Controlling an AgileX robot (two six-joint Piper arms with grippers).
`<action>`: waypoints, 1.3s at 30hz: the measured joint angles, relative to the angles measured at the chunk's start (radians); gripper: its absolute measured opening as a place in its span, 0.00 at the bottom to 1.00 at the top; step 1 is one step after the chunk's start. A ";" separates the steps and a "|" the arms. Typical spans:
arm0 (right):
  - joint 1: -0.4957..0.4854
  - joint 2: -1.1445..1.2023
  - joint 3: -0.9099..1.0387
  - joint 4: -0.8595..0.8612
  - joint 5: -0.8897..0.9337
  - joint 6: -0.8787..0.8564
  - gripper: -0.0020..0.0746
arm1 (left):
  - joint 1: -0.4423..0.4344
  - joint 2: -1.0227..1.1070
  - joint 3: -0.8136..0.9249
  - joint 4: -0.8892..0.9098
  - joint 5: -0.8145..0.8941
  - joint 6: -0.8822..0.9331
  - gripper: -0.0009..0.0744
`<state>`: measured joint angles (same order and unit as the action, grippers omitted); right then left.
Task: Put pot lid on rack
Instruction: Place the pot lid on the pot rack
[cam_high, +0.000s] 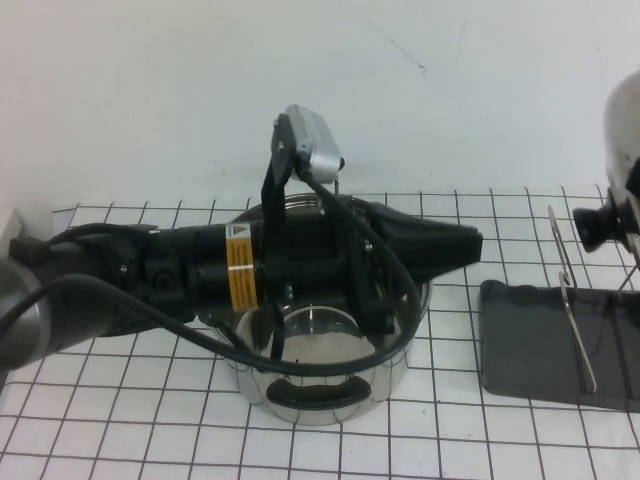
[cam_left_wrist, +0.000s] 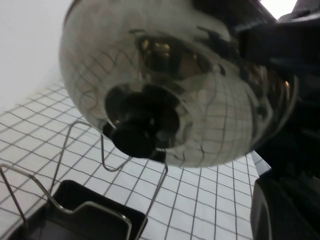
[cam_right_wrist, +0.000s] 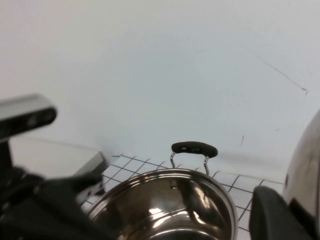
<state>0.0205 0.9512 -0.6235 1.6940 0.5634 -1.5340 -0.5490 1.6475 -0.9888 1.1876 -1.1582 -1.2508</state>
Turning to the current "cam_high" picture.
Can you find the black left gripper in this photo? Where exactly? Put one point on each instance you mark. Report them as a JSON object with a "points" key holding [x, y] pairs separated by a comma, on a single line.
{"points": [[310, 260]]}

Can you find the stainless steel lid black knob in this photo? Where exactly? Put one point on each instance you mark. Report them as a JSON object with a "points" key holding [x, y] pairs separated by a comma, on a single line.
{"points": [[622, 130]]}

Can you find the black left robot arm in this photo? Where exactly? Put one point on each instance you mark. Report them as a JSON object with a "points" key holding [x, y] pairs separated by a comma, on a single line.
{"points": [[145, 260]]}

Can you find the white black grid tablecloth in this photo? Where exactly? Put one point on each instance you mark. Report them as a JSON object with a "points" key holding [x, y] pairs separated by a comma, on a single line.
{"points": [[110, 410]]}

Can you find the white box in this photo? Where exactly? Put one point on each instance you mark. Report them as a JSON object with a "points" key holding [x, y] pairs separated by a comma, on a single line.
{"points": [[12, 230]]}

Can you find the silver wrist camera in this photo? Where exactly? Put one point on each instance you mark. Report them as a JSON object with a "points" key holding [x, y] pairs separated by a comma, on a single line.
{"points": [[320, 140]]}

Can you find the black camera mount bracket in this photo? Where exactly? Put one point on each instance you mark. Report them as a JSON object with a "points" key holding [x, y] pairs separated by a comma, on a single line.
{"points": [[275, 190]]}

